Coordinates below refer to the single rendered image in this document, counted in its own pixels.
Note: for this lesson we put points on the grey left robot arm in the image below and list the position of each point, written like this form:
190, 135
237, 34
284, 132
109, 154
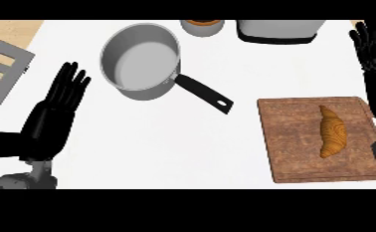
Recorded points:
29, 178

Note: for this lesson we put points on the golden brown croissant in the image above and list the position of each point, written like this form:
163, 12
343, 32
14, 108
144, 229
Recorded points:
331, 132

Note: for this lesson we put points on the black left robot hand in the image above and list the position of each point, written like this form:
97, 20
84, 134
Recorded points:
48, 123

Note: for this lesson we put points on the grey cup with brown contents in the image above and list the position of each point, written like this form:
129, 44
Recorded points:
200, 27

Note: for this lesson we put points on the pale grey appliance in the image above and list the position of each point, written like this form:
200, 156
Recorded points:
278, 32

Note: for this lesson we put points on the brown wooden cutting board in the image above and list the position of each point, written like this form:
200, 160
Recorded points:
317, 139

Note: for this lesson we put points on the grey slatted rack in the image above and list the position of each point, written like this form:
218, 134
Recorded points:
11, 68

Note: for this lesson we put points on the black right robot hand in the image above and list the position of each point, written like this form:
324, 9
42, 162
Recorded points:
364, 53

